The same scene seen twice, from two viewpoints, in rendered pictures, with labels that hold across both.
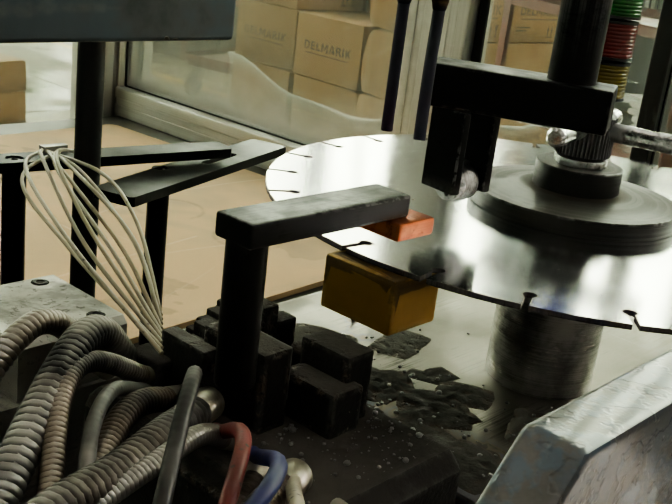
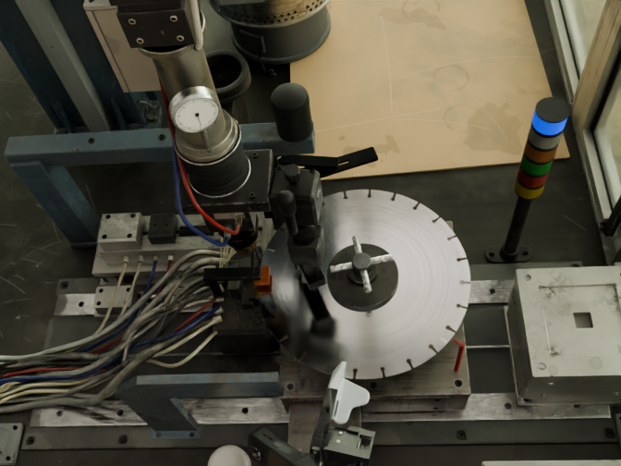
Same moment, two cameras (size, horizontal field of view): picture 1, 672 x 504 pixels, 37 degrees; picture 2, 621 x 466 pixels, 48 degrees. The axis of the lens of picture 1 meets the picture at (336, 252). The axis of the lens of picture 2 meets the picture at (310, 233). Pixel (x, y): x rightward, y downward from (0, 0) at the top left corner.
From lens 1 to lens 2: 100 cm
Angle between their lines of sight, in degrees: 58
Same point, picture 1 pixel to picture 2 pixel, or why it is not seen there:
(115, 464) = (175, 305)
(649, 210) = (365, 298)
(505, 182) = (344, 259)
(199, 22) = (297, 151)
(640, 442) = (153, 386)
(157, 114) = not seen: outside the picture
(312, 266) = (465, 153)
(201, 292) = (396, 156)
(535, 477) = (133, 382)
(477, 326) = not seen: hidden behind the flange
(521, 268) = (289, 303)
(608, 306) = (284, 331)
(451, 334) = not seen: hidden behind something
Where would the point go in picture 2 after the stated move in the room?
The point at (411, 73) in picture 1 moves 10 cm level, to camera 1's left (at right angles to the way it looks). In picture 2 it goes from (591, 57) to (549, 30)
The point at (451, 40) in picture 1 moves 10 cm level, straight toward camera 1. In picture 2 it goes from (602, 58) to (562, 85)
